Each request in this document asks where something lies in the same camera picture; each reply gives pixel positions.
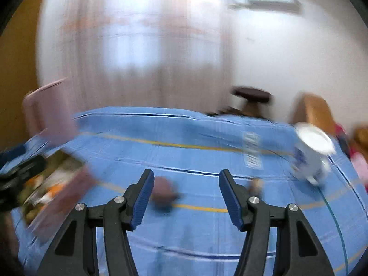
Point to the large purple passion fruit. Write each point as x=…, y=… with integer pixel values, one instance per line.
x=164, y=193

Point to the brown wooden door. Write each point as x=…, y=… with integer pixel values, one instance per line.
x=18, y=71

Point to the dark brown wrinkled fruit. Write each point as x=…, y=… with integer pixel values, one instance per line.
x=256, y=187

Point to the pink plastic pitcher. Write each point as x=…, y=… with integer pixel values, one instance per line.
x=48, y=114

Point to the pink metal tin box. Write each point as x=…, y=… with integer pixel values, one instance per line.
x=49, y=196

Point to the white air conditioner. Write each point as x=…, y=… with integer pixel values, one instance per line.
x=288, y=6

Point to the pink cloth on sofa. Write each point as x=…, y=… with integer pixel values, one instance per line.
x=359, y=160

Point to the dark round stool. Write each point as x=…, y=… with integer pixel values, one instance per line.
x=253, y=99

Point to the brown leather sofa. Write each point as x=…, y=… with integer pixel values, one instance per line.
x=314, y=109

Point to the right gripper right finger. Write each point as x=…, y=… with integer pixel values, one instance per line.
x=298, y=250

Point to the white blue-print cup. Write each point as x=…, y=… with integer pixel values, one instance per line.
x=311, y=151

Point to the floral sheer curtain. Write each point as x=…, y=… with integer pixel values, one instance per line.
x=159, y=53

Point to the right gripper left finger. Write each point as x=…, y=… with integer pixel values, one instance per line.
x=73, y=250

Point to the blue plaid tablecloth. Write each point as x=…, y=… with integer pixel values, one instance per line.
x=190, y=149

